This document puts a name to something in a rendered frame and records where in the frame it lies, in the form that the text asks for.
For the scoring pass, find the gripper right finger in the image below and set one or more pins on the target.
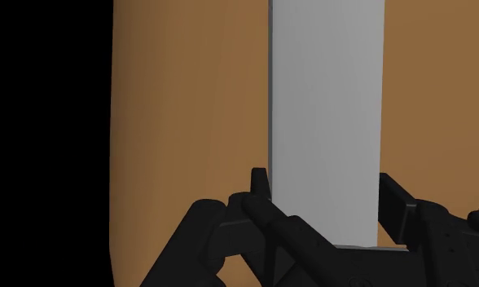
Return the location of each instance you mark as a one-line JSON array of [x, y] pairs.
[[442, 238]]

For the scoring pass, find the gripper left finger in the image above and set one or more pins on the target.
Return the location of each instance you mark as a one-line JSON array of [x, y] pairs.
[[207, 238]]

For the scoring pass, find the grey rectangular slab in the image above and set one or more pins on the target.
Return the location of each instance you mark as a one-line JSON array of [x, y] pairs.
[[327, 119]]

